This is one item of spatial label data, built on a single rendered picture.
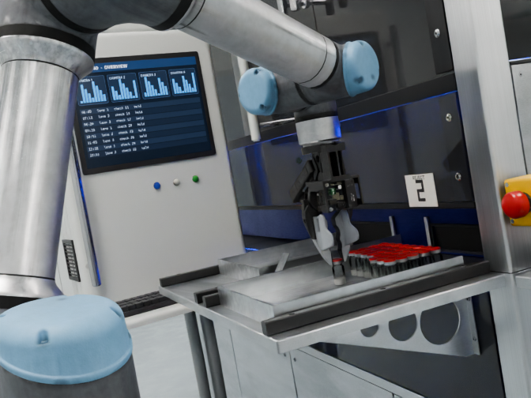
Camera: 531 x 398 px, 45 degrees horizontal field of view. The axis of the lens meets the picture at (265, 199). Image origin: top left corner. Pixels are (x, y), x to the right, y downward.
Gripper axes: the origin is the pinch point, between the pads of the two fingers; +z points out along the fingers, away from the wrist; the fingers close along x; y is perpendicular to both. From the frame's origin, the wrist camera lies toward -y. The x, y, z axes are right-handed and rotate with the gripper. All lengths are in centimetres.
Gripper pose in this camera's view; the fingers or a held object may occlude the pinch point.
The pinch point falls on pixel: (334, 255)
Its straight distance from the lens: 116.2
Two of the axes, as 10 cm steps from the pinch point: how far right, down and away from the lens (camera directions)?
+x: 9.1, -1.8, 3.7
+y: 3.8, -0.2, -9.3
